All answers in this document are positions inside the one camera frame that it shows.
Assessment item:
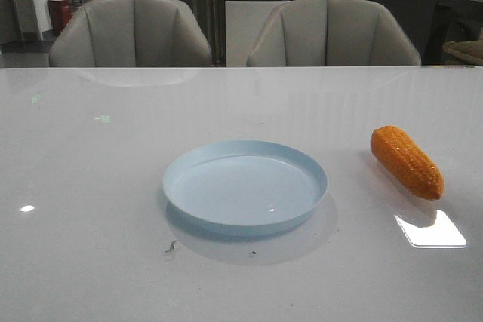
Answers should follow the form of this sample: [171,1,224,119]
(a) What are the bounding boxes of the light blue round plate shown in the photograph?
[162,140,328,237]

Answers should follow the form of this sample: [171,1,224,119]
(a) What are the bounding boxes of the orange plastic corn cob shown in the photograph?
[370,125,445,201]

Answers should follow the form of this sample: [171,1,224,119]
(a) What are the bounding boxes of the beige armchair on right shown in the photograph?
[245,0,422,67]

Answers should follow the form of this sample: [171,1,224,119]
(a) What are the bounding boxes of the beige armchair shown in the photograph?
[48,0,212,68]
[245,0,422,67]

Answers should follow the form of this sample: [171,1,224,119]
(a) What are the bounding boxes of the beige armchair on left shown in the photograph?
[48,0,212,68]

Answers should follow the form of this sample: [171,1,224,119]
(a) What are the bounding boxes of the red trash bin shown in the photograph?
[48,0,72,36]

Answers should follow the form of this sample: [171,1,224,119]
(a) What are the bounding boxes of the dark side table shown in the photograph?
[422,0,482,65]

